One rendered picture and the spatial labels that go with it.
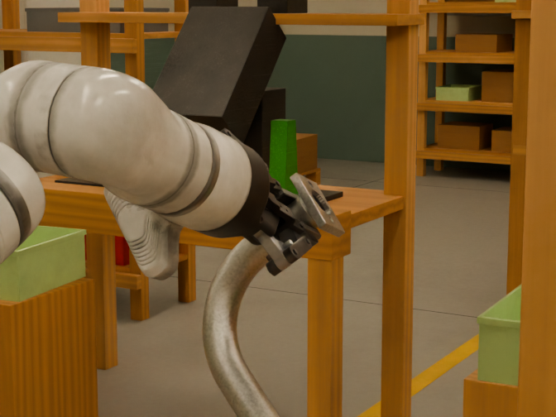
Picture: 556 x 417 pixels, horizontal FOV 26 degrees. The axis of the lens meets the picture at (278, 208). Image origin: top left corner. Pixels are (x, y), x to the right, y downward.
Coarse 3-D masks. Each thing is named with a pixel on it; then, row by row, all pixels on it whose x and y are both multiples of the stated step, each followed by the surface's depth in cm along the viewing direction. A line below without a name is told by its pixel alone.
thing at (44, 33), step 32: (128, 0) 580; (0, 32) 623; (32, 32) 613; (64, 32) 603; (128, 32) 583; (160, 32) 600; (128, 64) 585; (128, 256) 612; (192, 256) 641; (128, 288) 601; (192, 288) 643
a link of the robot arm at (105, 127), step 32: (64, 96) 71; (96, 96) 71; (128, 96) 72; (64, 128) 71; (96, 128) 71; (128, 128) 72; (160, 128) 76; (192, 128) 83; (64, 160) 72; (96, 160) 71; (128, 160) 73; (160, 160) 77; (192, 160) 82; (128, 192) 77; (160, 192) 81; (192, 192) 83
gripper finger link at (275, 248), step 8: (256, 232) 92; (264, 232) 93; (264, 240) 93; (272, 240) 93; (288, 240) 94; (272, 248) 93; (280, 248) 93; (272, 256) 93; (280, 256) 92; (280, 264) 92; (288, 264) 93
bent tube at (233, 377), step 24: (312, 192) 103; (312, 216) 100; (240, 264) 103; (264, 264) 103; (216, 288) 103; (240, 288) 103; (216, 312) 103; (216, 336) 102; (216, 360) 102; (240, 360) 102; (240, 384) 100; (240, 408) 100; (264, 408) 99
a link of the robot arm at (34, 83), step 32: (32, 64) 75; (64, 64) 74; (0, 96) 73; (32, 96) 72; (0, 128) 73; (32, 128) 72; (0, 160) 67; (32, 160) 74; (32, 192) 68; (32, 224) 69
